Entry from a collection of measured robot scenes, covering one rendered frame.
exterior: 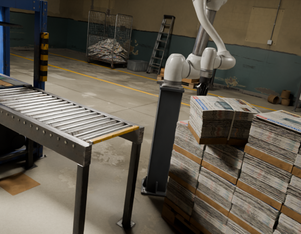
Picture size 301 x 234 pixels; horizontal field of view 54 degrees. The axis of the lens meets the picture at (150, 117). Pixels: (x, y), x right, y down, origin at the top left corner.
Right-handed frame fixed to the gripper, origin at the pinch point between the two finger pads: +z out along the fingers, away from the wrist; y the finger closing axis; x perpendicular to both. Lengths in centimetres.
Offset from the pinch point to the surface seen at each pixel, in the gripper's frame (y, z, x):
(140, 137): -50, 23, 5
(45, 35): -70, -30, 135
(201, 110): -37, -7, -34
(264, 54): 575, -22, 295
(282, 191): -18, 24, -83
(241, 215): -18, 51, -64
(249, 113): -14, -9, -50
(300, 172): -19, 9, -89
